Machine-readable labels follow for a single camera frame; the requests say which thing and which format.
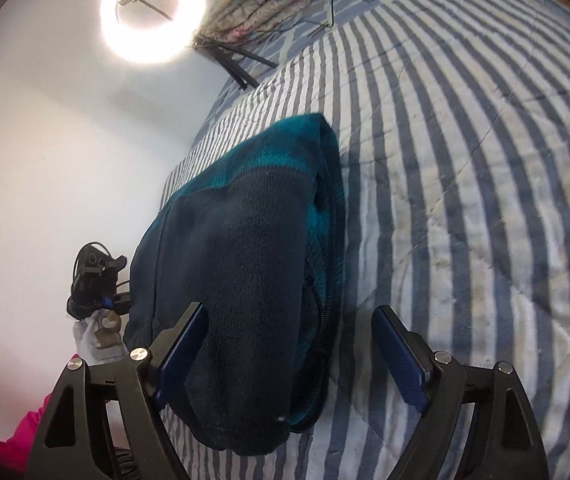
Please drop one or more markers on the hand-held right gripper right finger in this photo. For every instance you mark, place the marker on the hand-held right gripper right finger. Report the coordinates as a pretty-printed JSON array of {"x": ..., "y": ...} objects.
[{"x": 400, "y": 355}]

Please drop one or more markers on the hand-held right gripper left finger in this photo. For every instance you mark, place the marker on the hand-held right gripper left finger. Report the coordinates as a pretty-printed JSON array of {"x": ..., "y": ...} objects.
[{"x": 185, "y": 350}]

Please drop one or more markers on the teal plaid fleece jacket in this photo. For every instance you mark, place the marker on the teal plaid fleece jacket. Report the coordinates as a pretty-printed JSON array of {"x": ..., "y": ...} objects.
[{"x": 245, "y": 260}]

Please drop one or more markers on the person's left forearm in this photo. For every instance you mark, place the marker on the person's left forearm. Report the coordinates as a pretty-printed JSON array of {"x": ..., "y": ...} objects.
[{"x": 15, "y": 445}]

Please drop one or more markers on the person's left hand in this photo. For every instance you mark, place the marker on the person's left hand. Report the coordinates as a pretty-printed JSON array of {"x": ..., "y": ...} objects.
[{"x": 100, "y": 340}]

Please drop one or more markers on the blue white striped quilt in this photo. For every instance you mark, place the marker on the blue white striped quilt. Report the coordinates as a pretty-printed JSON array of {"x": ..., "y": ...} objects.
[{"x": 465, "y": 160}]

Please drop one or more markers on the black tripod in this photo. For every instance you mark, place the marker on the black tripod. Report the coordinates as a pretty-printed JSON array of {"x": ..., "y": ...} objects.
[{"x": 235, "y": 67}]

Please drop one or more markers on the blue checked bed sheet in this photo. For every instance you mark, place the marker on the blue checked bed sheet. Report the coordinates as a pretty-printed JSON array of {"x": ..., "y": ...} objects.
[{"x": 285, "y": 47}]

